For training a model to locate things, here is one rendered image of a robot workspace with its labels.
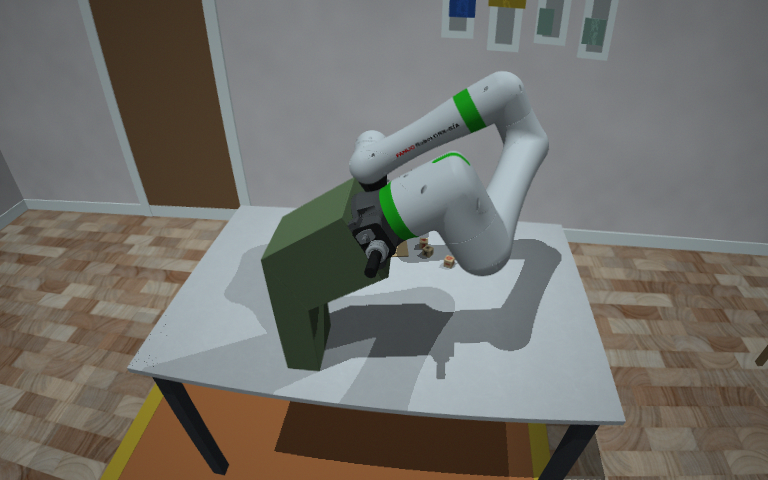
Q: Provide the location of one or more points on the tan flat mat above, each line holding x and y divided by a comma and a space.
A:
402, 250

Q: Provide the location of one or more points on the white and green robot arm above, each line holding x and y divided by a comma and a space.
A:
445, 194

